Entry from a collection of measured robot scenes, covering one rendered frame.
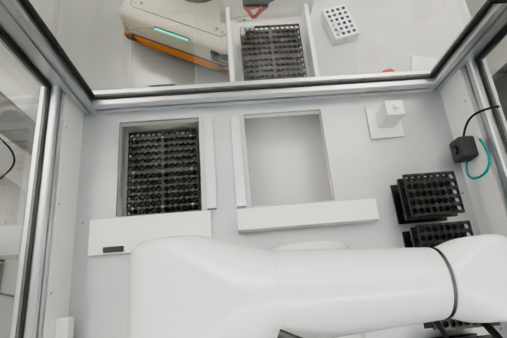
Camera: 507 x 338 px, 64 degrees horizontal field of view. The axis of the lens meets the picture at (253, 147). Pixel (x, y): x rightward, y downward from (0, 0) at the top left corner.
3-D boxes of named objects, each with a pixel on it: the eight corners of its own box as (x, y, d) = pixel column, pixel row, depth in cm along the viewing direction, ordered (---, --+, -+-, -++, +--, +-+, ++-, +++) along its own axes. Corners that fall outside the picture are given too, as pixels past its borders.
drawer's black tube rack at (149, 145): (134, 142, 113) (128, 133, 107) (198, 137, 114) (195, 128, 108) (133, 222, 105) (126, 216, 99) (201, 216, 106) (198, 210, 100)
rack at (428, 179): (389, 185, 99) (403, 174, 90) (436, 182, 99) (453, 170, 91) (397, 224, 95) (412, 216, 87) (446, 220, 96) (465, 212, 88)
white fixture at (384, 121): (364, 108, 106) (376, 88, 97) (396, 106, 107) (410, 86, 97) (370, 139, 103) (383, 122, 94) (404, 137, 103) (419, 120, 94)
